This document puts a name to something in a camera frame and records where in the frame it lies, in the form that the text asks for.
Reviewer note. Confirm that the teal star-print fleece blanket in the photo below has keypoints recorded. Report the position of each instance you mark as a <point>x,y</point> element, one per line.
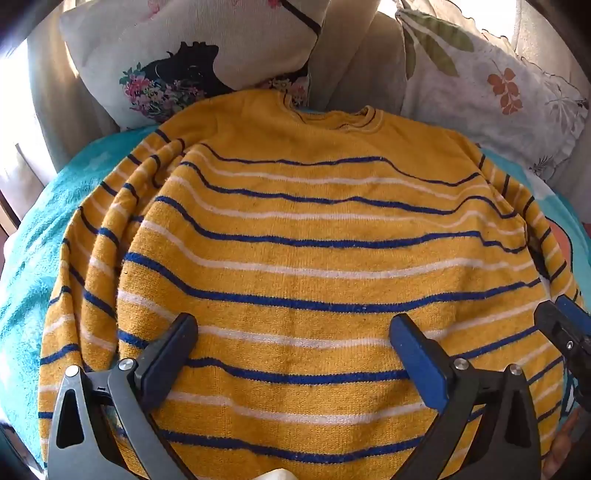
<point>27,277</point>

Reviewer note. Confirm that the leaf print pillow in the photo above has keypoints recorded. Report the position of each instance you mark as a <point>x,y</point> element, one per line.
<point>489,83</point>

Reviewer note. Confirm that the beige sofa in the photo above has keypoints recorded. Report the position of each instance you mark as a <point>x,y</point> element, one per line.
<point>360,69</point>

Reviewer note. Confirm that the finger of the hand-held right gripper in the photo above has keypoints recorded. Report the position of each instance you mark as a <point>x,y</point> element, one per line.
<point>556,323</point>

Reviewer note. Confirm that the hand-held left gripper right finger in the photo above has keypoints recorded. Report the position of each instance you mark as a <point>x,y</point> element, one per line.
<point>418,355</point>

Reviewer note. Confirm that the yellow striped sweater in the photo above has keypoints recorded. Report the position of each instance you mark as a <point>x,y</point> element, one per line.
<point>323,258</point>

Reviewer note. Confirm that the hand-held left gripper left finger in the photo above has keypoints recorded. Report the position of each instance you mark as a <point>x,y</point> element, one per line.
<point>171,355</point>

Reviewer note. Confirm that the silhouette and flowers print pillow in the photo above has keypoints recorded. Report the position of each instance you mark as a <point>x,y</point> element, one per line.
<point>138,55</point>

